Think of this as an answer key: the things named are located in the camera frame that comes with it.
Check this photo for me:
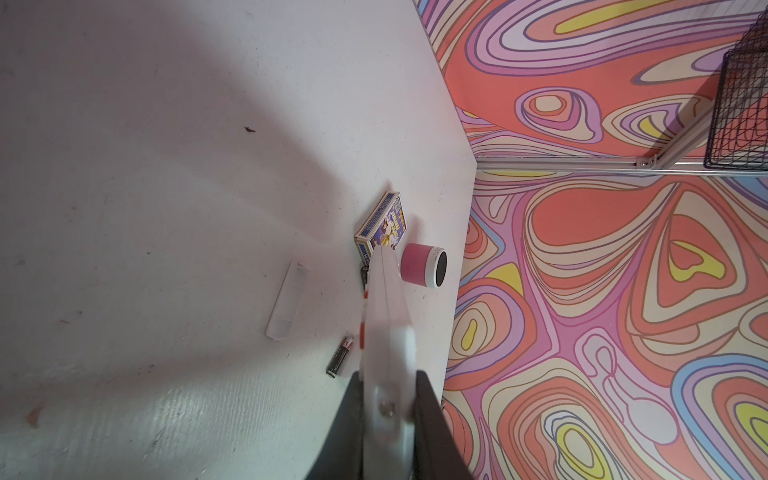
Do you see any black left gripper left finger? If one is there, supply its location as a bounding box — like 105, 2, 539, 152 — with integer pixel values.
306, 372, 365, 480

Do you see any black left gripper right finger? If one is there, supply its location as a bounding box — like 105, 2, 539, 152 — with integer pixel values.
413, 370, 472, 480

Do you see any black gold AAA battery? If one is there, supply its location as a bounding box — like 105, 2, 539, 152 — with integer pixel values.
326, 335, 354, 378

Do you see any white remote with coloured buttons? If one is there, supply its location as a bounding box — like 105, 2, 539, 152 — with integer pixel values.
361, 247, 416, 479

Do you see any pink round black-top pad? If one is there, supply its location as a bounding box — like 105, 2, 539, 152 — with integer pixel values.
400, 243, 448, 289

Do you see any purple printed card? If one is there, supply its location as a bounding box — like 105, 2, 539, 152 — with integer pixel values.
354, 191, 407, 265

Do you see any black wire basket back wall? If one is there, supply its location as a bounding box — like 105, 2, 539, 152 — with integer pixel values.
703, 13, 767, 172

